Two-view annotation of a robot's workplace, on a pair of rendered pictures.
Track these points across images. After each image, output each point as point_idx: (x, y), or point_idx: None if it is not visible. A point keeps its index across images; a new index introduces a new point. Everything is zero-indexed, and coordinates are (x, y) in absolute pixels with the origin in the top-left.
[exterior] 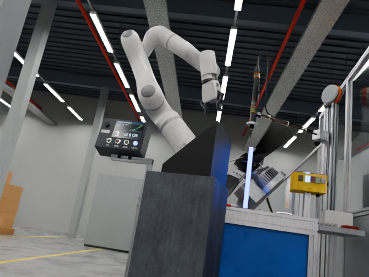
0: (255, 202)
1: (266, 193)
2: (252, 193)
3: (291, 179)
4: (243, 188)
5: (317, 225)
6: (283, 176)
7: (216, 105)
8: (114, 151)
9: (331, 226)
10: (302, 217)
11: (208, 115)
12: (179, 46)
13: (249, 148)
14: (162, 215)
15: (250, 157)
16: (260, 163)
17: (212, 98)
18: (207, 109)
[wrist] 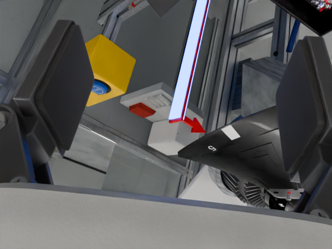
0: (243, 63)
1: (240, 116)
2: (256, 89)
3: (114, 69)
4: (273, 84)
5: (100, 12)
6: (209, 166)
7: (40, 64)
8: None
9: (151, 96)
10: (113, 8)
11: (283, 78)
12: None
13: (182, 113)
14: None
15: (181, 83)
16: (268, 204)
17: (36, 189)
18: (296, 134)
